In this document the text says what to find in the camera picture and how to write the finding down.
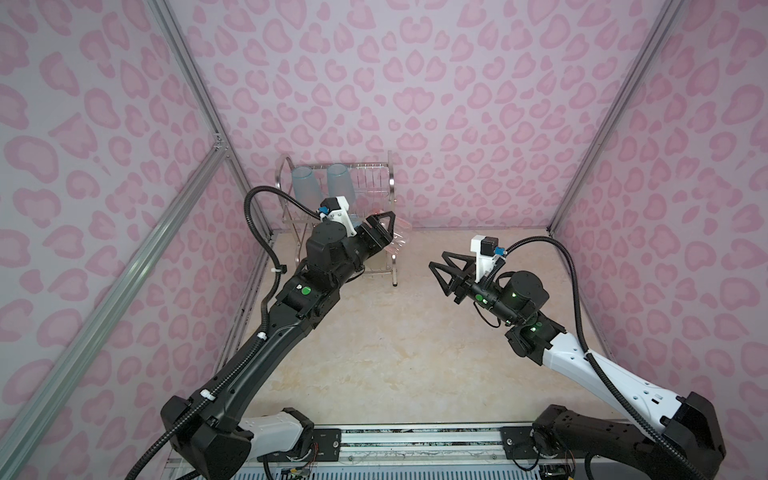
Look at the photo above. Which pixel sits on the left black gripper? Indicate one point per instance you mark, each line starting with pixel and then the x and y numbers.
pixel 383 237

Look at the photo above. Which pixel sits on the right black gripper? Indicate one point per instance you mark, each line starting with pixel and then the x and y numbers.
pixel 460 277

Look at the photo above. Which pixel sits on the teal plastic cup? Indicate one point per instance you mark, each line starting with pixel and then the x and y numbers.
pixel 306 187
pixel 340 183

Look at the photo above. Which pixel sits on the clear peach plastic cup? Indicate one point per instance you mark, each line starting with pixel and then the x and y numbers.
pixel 401 236

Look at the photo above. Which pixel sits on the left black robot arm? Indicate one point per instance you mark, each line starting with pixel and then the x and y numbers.
pixel 205 428

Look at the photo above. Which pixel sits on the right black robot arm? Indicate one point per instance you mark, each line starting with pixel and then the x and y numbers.
pixel 662 434

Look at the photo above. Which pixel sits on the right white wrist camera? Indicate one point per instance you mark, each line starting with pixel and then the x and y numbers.
pixel 487 251

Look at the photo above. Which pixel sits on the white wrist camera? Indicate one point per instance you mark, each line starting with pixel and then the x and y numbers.
pixel 487 251
pixel 336 209

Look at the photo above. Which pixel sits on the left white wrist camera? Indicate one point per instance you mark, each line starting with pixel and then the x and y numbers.
pixel 336 209

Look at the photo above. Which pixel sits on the chrome wire dish rack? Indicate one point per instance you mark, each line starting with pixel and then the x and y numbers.
pixel 368 186

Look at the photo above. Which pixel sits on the left aluminium frame beam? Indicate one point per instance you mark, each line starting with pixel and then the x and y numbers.
pixel 41 411

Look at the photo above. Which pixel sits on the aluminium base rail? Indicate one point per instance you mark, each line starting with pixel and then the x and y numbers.
pixel 465 450

